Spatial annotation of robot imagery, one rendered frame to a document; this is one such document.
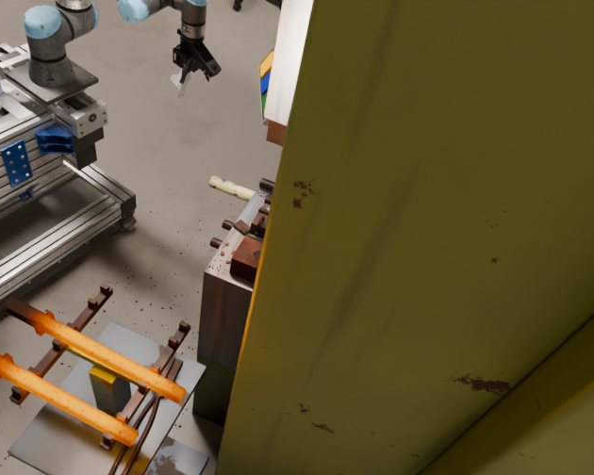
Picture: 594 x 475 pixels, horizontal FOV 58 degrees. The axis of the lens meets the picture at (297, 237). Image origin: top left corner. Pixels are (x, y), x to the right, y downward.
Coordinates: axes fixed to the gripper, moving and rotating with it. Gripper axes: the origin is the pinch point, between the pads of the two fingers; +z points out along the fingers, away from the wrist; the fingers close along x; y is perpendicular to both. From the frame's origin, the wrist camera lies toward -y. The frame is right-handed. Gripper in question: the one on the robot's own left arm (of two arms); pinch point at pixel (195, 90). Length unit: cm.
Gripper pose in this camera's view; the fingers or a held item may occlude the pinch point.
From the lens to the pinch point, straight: 192.6
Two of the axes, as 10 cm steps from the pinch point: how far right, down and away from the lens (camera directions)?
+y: -8.0, -5.4, 2.7
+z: -1.8, 6.4, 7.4
